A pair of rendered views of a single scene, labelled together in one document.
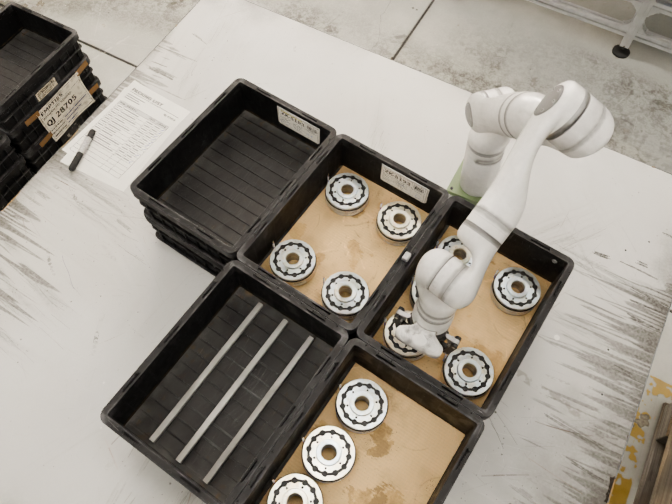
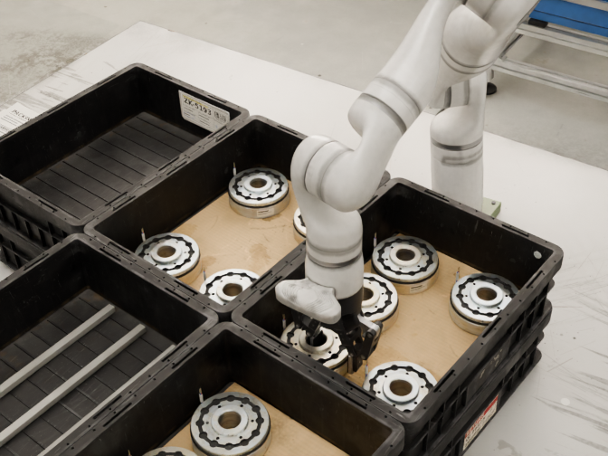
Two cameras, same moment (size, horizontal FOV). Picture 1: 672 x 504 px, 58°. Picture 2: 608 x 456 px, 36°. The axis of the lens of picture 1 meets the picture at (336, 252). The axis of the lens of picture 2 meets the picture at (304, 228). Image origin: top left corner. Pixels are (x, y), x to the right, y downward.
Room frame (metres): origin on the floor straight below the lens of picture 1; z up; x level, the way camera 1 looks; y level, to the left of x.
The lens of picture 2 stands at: (-0.45, -0.26, 1.82)
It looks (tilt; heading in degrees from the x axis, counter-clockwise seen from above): 40 degrees down; 7
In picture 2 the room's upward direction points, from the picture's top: 2 degrees counter-clockwise
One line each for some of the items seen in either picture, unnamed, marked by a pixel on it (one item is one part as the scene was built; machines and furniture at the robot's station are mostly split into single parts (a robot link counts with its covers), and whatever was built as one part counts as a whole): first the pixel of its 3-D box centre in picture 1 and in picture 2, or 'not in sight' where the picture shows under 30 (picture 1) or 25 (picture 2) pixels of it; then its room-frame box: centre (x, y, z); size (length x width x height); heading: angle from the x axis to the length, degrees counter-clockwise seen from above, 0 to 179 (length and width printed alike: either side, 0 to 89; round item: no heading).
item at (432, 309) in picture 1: (439, 285); (328, 197); (0.43, -0.18, 1.12); 0.09 x 0.07 x 0.15; 50
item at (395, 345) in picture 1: (408, 333); (316, 342); (0.43, -0.16, 0.86); 0.10 x 0.10 x 0.01
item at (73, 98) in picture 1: (66, 106); not in sight; (1.40, 0.95, 0.41); 0.31 x 0.02 x 0.16; 152
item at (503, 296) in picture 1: (517, 288); (486, 297); (0.54, -0.39, 0.86); 0.10 x 0.10 x 0.01
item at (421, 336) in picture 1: (430, 318); (326, 270); (0.40, -0.17, 1.03); 0.11 x 0.09 x 0.06; 152
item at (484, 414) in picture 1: (467, 298); (402, 288); (0.49, -0.27, 0.92); 0.40 x 0.30 x 0.02; 147
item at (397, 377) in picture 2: (469, 370); (400, 388); (0.36, -0.27, 0.86); 0.05 x 0.05 x 0.01
